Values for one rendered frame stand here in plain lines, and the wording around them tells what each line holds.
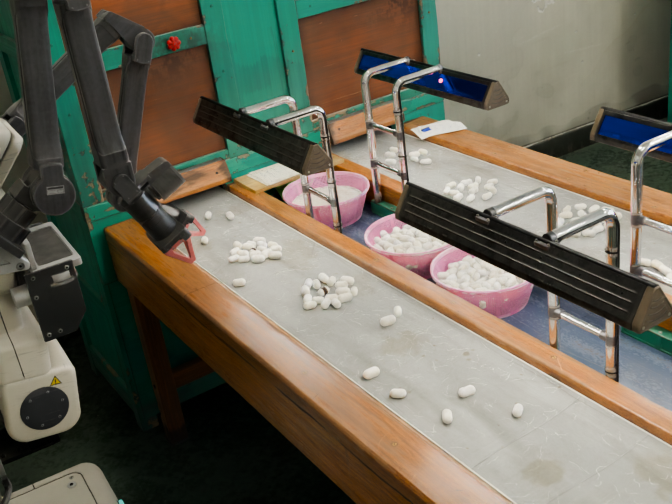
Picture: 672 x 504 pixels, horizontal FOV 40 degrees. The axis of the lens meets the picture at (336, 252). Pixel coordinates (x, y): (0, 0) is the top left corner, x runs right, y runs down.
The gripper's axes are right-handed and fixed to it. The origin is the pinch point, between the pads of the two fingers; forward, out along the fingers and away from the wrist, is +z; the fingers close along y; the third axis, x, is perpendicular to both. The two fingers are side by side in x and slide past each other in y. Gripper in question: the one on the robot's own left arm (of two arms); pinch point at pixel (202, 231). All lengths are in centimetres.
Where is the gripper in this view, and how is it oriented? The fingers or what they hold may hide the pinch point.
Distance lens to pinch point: 241.1
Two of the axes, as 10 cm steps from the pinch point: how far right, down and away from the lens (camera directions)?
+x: -4.5, 8.9, 0.6
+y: -5.4, -3.2, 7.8
